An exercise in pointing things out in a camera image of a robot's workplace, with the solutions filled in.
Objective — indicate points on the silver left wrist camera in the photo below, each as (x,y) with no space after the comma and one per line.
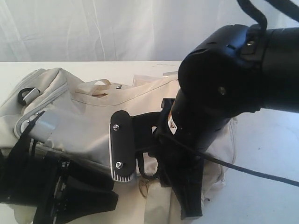
(45,125)

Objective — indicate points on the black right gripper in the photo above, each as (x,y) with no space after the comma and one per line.
(179,166)

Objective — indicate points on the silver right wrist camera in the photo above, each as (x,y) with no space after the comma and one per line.
(129,138)

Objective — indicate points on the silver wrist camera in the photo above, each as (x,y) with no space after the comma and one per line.
(129,138)
(45,125)

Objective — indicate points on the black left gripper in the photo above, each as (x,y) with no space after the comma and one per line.
(41,181)

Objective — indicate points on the white backdrop curtain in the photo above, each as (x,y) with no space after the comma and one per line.
(110,30)

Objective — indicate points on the cream duffel bag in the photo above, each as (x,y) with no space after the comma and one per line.
(85,109)

